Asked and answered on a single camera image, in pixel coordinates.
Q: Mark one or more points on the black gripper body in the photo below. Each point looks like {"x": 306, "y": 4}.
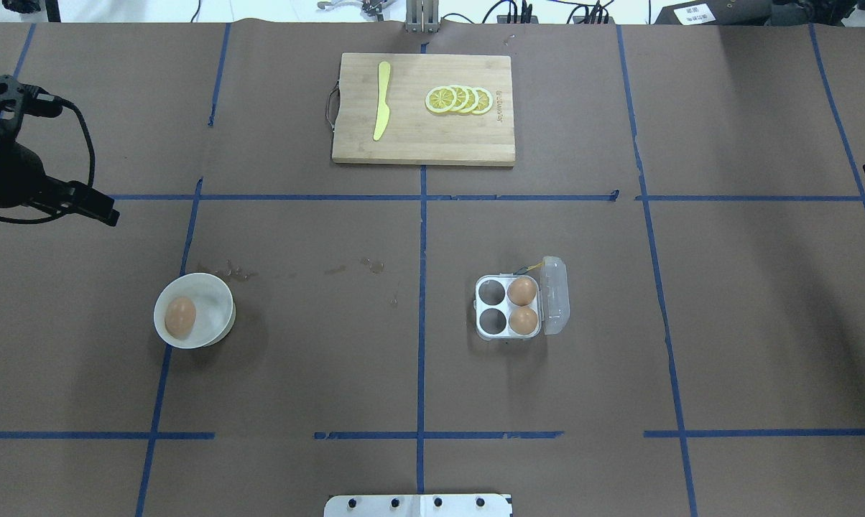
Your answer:
{"x": 14, "y": 179}

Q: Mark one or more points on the brown egg from bowl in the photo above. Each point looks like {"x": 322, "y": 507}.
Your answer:
{"x": 180, "y": 316}

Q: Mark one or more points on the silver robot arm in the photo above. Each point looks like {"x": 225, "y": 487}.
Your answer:
{"x": 48, "y": 217}

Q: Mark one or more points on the dark brown box device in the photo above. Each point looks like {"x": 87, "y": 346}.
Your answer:
{"x": 691, "y": 13}

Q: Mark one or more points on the brown egg in box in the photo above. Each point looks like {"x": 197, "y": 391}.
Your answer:
{"x": 524, "y": 321}
{"x": 522, "y": 291}

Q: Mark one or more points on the clear plastic egg box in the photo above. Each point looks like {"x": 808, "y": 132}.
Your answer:
{"x": 492, "y": 307}

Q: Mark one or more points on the cream white bowl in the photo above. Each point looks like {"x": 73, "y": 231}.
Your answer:
{"x": 215, "y": 305}

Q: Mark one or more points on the yellow plastic knife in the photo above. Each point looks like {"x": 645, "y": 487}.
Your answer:
{"x": 382, "y": 108}

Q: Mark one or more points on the bamboo cutting board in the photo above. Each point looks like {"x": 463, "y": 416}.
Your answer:
{"x": 415, "y": 136}

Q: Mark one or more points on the front yellow lemon slice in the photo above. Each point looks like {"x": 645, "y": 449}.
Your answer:
{"x": 441, "y": 99}

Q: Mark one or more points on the yellow lemon slice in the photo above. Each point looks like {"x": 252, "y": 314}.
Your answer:
{"x": 441, "y": 99}
{"x": 484, "y": 101}
{"x": 471, "y": 100}
{"x": 461, "y": 98}

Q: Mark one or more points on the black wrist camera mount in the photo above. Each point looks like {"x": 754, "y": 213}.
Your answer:
{"x": 18, "y": 100}

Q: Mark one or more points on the aluminium frame post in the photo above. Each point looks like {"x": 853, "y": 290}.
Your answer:
{"x": 422, "y": 16}

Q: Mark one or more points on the white camera stand pillar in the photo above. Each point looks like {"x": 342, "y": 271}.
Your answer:
{"x": 455, "y": 504}

